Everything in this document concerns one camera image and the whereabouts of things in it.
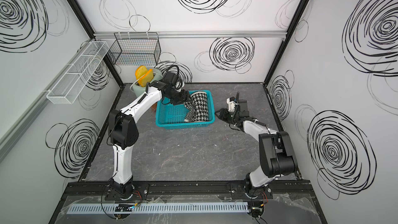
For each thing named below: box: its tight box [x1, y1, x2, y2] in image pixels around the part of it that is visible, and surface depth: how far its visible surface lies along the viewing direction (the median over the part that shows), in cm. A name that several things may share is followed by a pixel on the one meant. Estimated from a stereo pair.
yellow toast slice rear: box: [134, 65, 149, 80], surface depth 100 cm
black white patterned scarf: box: [183, 91, 209, 123], surface depth 98 cm
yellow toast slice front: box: [137, 68, 154, 88], surface depth 98 cm
